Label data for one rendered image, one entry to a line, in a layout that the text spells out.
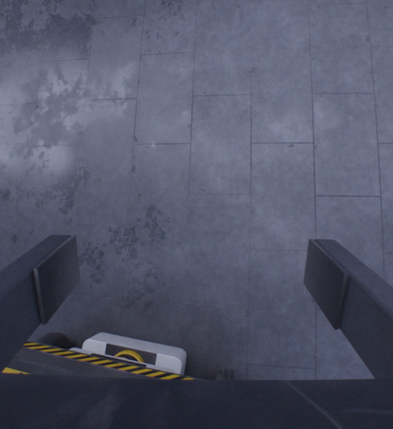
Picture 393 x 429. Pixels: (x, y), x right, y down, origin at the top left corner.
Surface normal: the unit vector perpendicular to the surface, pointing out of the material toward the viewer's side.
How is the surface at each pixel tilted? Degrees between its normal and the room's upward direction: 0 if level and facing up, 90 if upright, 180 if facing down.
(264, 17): 0
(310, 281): 82
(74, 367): 0
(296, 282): 0
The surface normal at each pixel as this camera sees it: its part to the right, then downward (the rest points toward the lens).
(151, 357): -0.12, -0.14
